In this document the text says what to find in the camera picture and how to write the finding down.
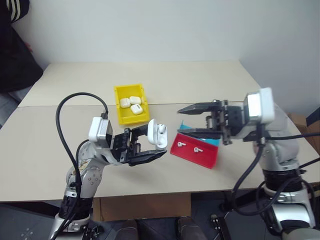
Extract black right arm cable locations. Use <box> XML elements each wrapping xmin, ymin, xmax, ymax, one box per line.
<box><xmin>230</xmin><ymin>123</ymin><xmax>320</xmax><ymax>234</ymax></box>

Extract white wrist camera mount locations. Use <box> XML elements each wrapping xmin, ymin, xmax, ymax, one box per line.
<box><xmin>242</xmin><ymin>87</ymin><xmax>276</xmax><ymax>125</ymax></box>
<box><xmin>88</xmin><ymin>116</ymin><xmax>115</xmax><ymax>149</ymax></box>

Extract blue plastic tray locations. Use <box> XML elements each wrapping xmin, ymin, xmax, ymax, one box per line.
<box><xmin>177</xmin><ymin>120</ymin><xmax>221</xmax><ymax>148</ymax></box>

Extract black metal bracket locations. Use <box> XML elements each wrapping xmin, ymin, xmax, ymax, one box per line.
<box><xmin>210</xmin><ymin>213</ymin><xmax>232</xmax><ymax>240</ymax></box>

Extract person in black striped jacket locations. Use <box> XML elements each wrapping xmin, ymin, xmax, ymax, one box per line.
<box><xmin>0</xmin><ymin>0</ymin><xmax>45</xmax><ymax>126</ymax></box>

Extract yellow plastic bin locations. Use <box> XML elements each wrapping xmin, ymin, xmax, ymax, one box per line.
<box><xmin>113</xmin><ymin>83</ymin><xmax>150</xmax><ymax>126</ymax></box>

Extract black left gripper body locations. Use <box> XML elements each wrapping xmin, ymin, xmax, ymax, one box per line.
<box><xmin>109</xmin><ymin>127</ymin><xmax>144</xmax><ymax>166</ymax></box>

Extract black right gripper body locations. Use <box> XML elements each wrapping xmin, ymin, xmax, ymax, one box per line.
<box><xmin>204</xmin><ymin>99</ymin><xmax>247</xmax><ymax>146</ymax></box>

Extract red plastic tray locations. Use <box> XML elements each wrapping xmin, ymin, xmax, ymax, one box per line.
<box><xmin>169</xmin><ymin>132</ymin><xmax>219</xmax><ymax>170</ymax></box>

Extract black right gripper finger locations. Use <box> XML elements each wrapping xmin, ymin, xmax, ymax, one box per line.
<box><xmin>176</xmin><ymin>100</ymin><xmax>217</xmax><ymax>117</ymax></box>
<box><xmin>176</xmin><ymin>127</ymin><xmax>224</xmax><ymax>140</ymax></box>

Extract dark rounded shape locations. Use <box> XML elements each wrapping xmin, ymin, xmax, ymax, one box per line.
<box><xmin>176</xmin><ymin>215</ymin><xmax>209</xmax><ymax>240</ymax></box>

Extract brown cardboard box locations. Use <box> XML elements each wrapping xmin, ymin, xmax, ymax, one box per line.
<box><xmin>286</xmin><ymin>112</ymin><xmax>311</xmax><ymax>137</ymax></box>

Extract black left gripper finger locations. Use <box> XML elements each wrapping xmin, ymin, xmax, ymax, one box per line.
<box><xmin>128</xmin><ymin>149</ymin><xmax>168</xmax><ymax>167</ymax></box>
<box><xmin>130</xmin><ymin>124</ymin><xmax>151</xmax><ymax>138</ymax></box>

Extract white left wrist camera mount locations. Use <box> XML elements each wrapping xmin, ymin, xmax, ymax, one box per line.
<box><xmin>88</xmin><ymin>116</ymin><xmax>115</xmax><ymax>149</ymax></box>

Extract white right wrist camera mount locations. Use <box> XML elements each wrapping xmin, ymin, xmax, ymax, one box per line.
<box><xmin>242</xmin><ymin>87</ymin><xmax>276</xmax><ymax>125</ymax></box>

